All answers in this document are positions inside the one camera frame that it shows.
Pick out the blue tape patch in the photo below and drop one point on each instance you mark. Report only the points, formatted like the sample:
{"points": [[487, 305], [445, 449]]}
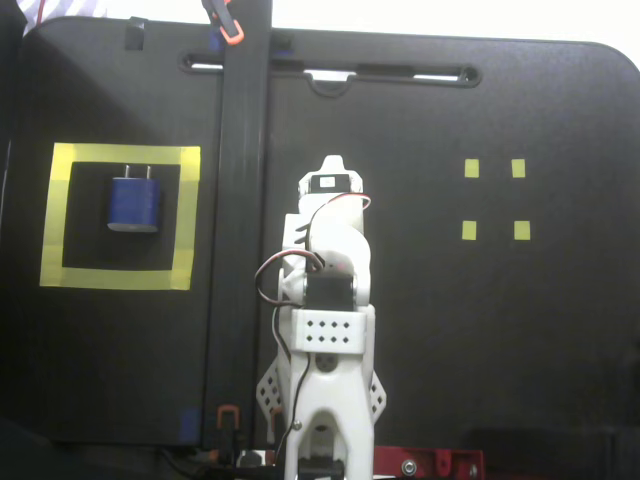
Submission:
{"points": [[216, 42], [190, 425]]}

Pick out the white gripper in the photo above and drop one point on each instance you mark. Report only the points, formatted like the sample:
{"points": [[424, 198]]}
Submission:
{"points": [[328, 183]]}

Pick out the black table latch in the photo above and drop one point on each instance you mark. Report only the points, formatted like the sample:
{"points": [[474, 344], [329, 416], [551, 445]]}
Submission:
{"points": [[134, 37]]}

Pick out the black flat table strip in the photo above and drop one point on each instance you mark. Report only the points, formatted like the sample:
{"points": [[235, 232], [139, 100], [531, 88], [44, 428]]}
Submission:
{"points": [[240, 200]]}

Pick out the red metal screw clamp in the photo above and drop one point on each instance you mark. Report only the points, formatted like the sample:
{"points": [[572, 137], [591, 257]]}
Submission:
{"points": [[430, 457]]}

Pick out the blue white charger block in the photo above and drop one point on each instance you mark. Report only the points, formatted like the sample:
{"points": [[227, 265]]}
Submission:
{"points": [[132, 205]]}

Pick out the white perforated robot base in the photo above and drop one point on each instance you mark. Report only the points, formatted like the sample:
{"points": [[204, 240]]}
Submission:
{"points": [[270, 395]]}

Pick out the yellow tape square outline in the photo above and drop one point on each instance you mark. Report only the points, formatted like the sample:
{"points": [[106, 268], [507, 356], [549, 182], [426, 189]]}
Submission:
{"points": [[120, 152]]}

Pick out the small yellow tape marker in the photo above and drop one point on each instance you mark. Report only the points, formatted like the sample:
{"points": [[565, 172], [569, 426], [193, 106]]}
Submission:
{"points": [[518, 168], [469, 230], [521, 230], [471, 168]]}

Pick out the orange black spring clamp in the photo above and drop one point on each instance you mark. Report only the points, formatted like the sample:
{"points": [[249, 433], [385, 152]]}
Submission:
{"points": [[275, 419], [227, 425], [227, 27]]}

